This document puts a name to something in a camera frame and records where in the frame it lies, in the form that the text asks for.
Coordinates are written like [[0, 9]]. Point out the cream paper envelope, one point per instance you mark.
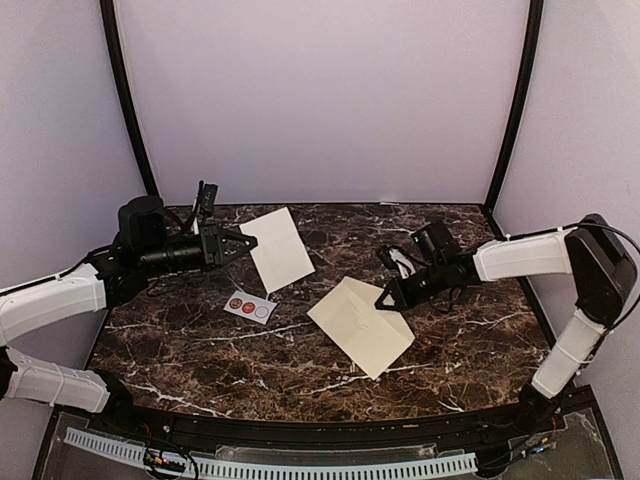
[[373, 339]]

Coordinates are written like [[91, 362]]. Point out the black right frame post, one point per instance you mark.
[[523, 80]]

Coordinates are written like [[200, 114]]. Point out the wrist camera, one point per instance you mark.
[[394, 258], [204, 205]]

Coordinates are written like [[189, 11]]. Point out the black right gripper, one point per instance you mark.
[[402, 298]]

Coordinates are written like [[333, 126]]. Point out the black front rail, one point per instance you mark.
[[481, 428]]

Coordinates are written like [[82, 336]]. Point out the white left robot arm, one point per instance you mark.
[[151, 242]]

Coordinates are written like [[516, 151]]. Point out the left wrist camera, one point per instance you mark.
[[204, 205]]

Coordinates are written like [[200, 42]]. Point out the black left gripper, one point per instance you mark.
[[213, 244]]

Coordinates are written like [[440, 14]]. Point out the black frame post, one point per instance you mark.
[[523, 80], [124, 93]]

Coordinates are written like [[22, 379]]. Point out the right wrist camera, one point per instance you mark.
[[394, 258]]

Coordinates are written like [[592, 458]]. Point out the printed paper letter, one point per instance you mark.
[[280, 256]]

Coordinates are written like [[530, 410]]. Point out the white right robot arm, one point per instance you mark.
[[599, 259]]

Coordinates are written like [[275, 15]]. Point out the white slotted cable duct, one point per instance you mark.
[[136, 454]]

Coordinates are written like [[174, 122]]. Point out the black left frame post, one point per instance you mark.
[[124, 93]]

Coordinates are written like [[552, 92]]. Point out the white sticker sheet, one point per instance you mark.
[[250, 307]]

